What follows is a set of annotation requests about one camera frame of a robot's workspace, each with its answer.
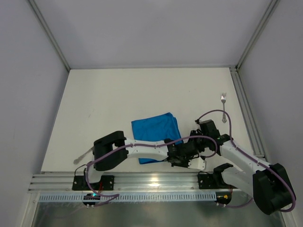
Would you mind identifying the right controller board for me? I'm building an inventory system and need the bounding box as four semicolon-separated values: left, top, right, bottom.
215;192;232;205

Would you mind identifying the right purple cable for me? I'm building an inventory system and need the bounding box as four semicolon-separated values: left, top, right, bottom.
195;109;297;212

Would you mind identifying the slotted grey cable duct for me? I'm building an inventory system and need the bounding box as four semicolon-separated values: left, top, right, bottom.
38;192;216;202

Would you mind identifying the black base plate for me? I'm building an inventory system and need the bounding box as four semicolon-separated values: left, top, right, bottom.
197;171;236;190
72;175;115;191

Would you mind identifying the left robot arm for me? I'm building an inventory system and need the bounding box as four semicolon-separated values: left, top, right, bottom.
85;131;206;184

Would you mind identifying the aluminium frame post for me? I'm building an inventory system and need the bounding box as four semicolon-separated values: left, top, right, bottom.
235;0;280;70
27;0;71;72

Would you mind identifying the silver table knife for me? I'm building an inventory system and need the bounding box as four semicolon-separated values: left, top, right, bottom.
73;147;93;165

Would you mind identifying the right side aluminium rail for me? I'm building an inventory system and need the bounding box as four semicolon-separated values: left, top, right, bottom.
229;67;268;161

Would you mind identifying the silver fork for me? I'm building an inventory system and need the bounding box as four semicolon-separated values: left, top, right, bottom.
221;92;227;123

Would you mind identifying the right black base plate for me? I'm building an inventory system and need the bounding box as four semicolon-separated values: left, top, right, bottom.
197;171;236;190

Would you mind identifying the right aluminium frame post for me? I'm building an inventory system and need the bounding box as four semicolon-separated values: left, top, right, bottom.
235;0;280;70

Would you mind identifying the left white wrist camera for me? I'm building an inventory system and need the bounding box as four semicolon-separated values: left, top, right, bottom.
188;157;206;171

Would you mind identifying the left aluminium frame post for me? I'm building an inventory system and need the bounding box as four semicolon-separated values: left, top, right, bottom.
27;0;71;72

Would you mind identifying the blue cloth napkin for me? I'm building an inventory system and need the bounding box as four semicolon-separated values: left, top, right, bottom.
131;112;184;165

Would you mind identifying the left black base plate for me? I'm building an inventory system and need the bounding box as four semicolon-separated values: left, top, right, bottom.
72;175;115;191

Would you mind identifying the aluminium rail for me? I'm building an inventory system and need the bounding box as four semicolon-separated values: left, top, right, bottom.
229;67;268;161
27;172;256;193

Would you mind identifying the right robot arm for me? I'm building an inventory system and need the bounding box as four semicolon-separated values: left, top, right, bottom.
191;120;296;215

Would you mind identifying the controller board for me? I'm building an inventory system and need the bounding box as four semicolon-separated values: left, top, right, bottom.
82;193;100;207
215;192;232;205

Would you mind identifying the aluminium front rail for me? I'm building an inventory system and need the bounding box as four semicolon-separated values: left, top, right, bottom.
27;172;256;193

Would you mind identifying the left controller board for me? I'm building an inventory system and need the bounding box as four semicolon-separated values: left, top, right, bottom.
82;193;100;207

